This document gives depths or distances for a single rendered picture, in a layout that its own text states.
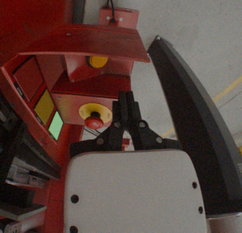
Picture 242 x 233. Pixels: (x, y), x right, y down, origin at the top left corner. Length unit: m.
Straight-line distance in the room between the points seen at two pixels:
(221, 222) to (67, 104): 0.46
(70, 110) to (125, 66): 0.15
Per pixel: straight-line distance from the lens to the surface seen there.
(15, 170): 0.74
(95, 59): 0.22
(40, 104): 0.21
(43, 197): 1.24
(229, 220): 0.41
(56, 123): 0.27
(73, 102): 0.23
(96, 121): 0.22
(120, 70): 0.26
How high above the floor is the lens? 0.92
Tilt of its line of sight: 39 degrees down
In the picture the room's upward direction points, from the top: 179 degrees counter-clockwise
